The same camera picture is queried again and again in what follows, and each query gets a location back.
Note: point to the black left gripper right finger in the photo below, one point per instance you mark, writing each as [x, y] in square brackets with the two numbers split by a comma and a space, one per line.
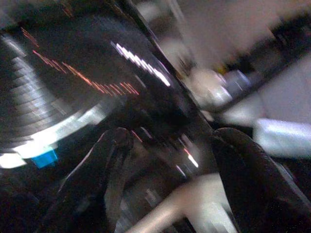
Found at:
[255, 184]

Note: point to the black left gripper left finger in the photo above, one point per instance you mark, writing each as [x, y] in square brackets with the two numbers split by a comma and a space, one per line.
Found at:
[87, 184]

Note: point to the black front-load washing machine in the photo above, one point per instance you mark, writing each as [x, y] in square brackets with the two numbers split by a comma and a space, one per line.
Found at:
[80, 80]

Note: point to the blue detergent drawer tab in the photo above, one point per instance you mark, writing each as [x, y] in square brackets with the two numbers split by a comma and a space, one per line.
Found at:
[45, 158]

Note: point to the white storage box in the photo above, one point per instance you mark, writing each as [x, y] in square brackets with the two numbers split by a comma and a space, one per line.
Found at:
[283, 138]

